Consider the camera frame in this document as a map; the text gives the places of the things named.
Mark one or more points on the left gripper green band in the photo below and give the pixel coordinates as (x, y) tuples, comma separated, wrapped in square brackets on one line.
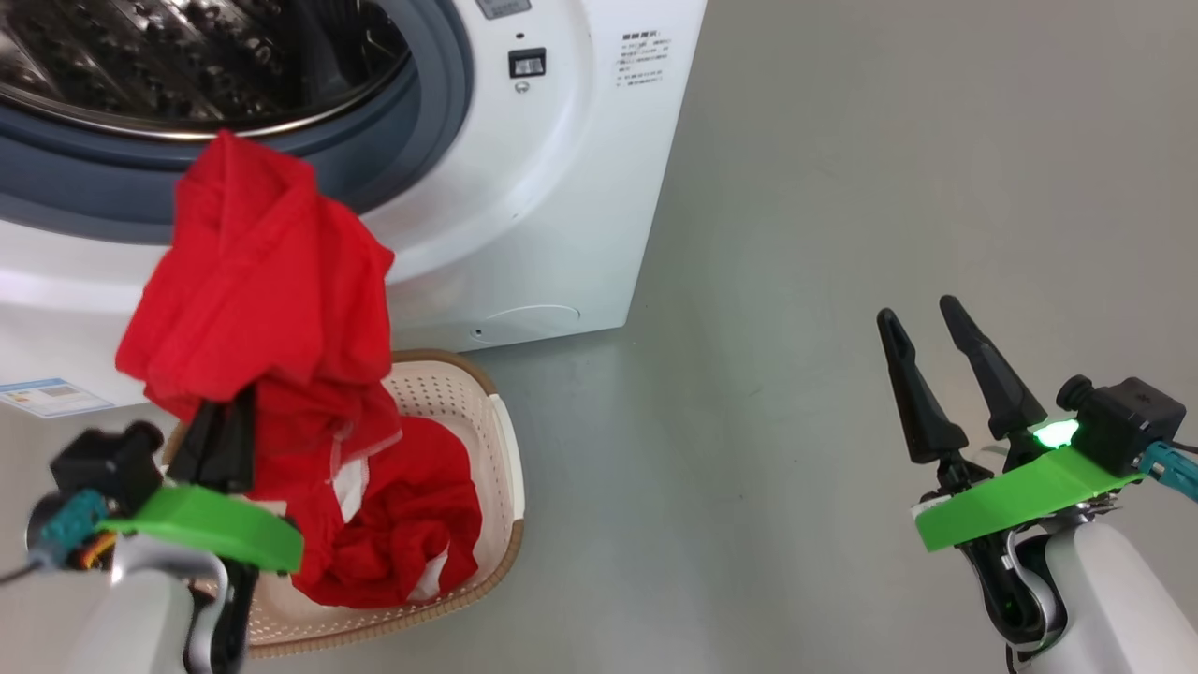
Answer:
[(206, 529)]

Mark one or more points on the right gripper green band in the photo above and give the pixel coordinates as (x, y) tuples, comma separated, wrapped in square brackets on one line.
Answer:
[(1011, 496)]

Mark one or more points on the plain red garment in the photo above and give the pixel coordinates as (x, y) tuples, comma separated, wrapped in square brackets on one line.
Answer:
[(262, 281)]

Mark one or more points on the red garment white stripes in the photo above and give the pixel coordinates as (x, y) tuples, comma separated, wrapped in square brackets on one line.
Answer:
[(412, 524)]

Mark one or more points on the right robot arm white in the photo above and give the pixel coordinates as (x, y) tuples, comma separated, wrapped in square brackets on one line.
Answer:
[(1104, 599)]

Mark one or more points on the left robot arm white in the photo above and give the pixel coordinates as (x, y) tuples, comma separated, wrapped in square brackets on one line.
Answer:
[(140, 618)]

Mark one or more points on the cream perforated laundry basket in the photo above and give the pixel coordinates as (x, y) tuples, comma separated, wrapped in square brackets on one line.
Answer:
[(459, 393)]

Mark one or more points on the steel washing drum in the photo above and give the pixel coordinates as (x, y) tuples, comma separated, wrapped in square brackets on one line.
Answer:
[(187, 56)]

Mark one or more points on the white washing machine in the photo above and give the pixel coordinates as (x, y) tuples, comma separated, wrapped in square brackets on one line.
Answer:
[(562, 187)]

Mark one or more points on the black door latch socket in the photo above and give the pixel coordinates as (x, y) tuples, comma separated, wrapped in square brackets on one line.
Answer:
[(527, 63)]

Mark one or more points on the grey door lock plate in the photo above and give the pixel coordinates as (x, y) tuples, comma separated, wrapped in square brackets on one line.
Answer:
[(503, 7)]

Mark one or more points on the blue energy label sticker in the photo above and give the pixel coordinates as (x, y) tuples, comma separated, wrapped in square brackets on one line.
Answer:
[(51, 398)]

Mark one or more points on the round filter cover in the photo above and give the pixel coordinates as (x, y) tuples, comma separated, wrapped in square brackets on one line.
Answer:
[(524, 323)]

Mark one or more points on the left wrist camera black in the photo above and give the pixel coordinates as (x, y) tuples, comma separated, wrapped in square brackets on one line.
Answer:
[(103, 463)]

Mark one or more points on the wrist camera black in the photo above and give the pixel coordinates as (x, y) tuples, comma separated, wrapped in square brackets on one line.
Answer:
[(1128, 421), (103, 463)]

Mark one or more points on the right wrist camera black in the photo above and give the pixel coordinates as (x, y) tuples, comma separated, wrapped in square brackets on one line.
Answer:
[(1128, 421)]

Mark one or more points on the teal right camera connector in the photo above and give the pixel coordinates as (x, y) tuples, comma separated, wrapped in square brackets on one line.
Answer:
[(1170, 468)]

